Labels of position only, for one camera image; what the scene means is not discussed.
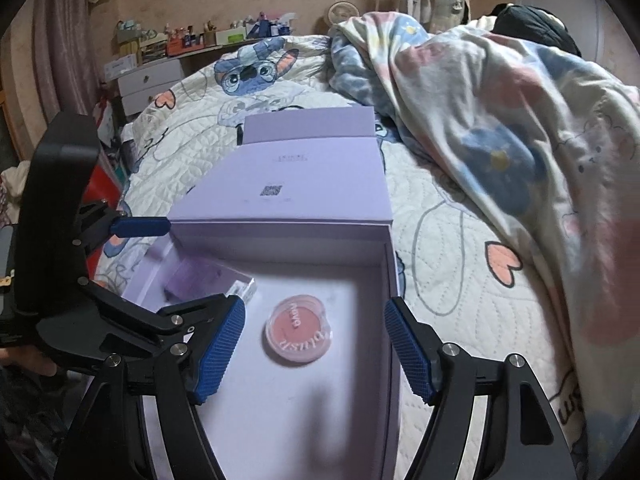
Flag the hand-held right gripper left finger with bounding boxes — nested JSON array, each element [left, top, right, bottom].
[[60, 294, 247, 480]]

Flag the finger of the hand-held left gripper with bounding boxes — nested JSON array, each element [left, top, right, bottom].
[[75, 200, 171, 256], [80, 279, 234, 349]]

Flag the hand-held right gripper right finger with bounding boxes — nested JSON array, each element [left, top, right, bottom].
[[384, 296, 583, 480]]

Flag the pink blush compact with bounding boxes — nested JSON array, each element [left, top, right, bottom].
[[264, 295, 335, 364]]

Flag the lilac cardboard box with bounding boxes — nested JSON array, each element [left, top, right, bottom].
[[122, 110, 404, 480]]

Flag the person's left hand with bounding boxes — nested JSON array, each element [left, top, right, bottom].
[[0, 346, 60, 377]]

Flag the red object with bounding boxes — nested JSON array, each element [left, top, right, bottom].
[[85, 164, 124, 261]]

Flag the white drawer cabinet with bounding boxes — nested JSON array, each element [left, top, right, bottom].
[[117, 57, 184, 116]]

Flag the white storage box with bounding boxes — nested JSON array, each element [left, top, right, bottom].
[[104, 55, 139, 82]]

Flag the mauve curtain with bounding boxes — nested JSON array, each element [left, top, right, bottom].
[[30, 0, 101, 136]]

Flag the row of cosmetics on shelf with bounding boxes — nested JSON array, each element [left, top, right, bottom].
[[115, 10, 296, 58]]

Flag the floral duvet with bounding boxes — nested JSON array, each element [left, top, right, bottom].
[[330, 10, 640, 396]]

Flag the small round fan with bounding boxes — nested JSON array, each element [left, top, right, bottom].
[[327, 1, 360, 27]]

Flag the black clothing pile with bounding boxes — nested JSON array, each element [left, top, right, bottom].
[[492, 4, 583, 57]]

